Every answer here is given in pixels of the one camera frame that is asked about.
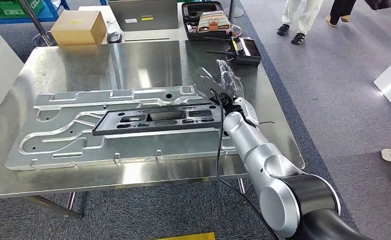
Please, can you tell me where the green plastic crate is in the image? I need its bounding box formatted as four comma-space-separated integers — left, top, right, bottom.
0, 0, 46, 19

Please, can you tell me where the stainless steel workbench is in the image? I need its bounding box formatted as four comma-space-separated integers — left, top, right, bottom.
0, 39, 306, 221

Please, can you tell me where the white cabinet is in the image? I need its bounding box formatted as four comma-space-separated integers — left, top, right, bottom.
0, 14, 25, 117

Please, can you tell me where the brown cardboard box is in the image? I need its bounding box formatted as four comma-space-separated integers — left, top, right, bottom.
49, 9, 108, 47

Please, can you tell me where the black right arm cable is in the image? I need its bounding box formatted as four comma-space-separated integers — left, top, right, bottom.
209, 87, 281, 240

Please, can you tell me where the stamped aluminium plate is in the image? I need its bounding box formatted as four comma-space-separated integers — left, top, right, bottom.
4, 85, 249, 171

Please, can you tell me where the long black plastic panel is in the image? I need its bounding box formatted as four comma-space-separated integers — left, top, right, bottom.
92, 102, 224, 137

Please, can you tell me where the black remote controller with antennas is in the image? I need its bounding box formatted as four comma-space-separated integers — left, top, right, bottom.
203, 35, 263, 66

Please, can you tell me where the blue rack with green crates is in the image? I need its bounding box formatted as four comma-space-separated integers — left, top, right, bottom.
0, 0, 71, 26

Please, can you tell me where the black foam equipment case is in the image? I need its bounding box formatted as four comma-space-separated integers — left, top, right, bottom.
181, 0, 236, 42

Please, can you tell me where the chrome stanchion post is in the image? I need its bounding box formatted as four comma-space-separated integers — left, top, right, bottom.
226, 0, 246, 19
18, 0, 58, 48

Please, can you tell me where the grey laptop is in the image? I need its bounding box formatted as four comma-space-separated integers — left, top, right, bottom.
107, 0, 180, 32

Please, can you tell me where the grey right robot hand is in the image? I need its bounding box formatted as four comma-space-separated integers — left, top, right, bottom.
215, 59, 246, 100

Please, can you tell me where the striped fabric pouch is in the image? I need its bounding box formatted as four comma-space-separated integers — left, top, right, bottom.
197, 10, 232, 33

